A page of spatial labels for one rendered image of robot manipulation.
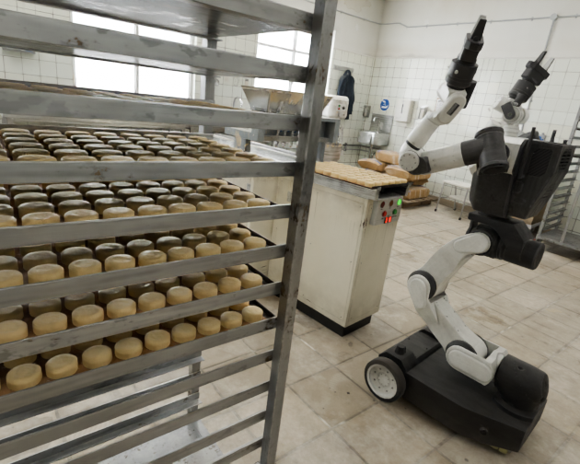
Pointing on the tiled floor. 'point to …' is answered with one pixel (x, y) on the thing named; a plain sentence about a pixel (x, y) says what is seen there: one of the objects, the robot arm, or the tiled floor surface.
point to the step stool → (456, 194)
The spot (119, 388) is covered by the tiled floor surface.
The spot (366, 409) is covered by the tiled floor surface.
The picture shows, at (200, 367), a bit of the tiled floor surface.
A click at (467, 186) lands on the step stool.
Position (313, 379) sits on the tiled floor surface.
